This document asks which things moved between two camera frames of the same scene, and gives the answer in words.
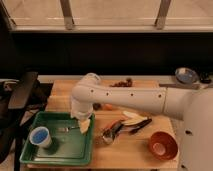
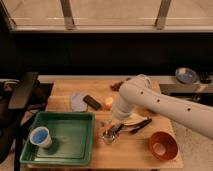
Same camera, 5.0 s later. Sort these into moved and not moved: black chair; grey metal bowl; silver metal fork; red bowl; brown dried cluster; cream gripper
Moved: silver metal fork; cream gripper
Not moved: black chair; brown dried cluster; red bowl; grey metal bowl
